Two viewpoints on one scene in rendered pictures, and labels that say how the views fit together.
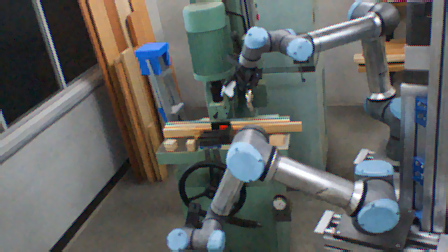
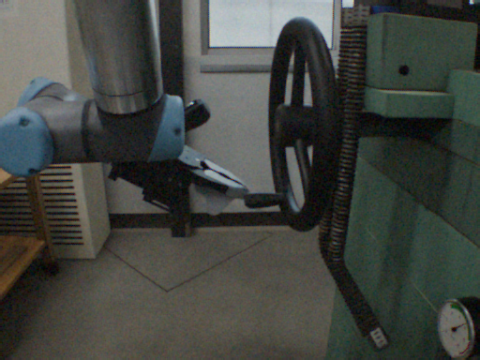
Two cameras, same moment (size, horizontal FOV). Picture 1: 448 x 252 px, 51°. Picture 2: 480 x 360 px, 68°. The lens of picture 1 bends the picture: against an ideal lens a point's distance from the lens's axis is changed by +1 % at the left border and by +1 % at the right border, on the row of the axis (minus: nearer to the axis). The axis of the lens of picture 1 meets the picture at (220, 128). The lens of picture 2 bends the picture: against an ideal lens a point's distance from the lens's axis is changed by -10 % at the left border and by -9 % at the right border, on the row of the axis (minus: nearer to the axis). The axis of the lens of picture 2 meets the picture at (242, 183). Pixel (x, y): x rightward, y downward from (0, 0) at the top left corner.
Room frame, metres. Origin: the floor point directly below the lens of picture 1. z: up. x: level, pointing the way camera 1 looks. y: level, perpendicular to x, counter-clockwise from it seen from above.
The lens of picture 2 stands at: (1.40, -0.38, 0.92)
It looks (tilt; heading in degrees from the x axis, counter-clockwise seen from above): 21 degrees down; 69
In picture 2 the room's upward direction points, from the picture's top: straight up
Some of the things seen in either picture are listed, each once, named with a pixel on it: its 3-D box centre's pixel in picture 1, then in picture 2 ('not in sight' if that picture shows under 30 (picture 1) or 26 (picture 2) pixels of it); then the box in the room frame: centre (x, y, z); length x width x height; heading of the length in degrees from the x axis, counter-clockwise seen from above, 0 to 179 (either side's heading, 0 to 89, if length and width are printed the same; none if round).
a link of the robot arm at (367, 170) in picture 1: (374, 182); not in sight; (1.28, -0.47, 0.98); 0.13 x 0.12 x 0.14; 163
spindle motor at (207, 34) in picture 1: (208, 41); not in sight; (1.99, -0.01, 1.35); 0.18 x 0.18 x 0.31
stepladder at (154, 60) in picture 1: (177, 131); not in sight; (2.79, 0.28, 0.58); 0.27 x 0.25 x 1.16; 69
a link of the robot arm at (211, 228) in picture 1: (209, 237); (47, 133); (1.34, 0.10, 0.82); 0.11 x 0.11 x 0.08; 73
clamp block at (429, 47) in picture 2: (217, 151); (403, 52); (1.80, 0.03, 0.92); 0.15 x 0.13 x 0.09; 75
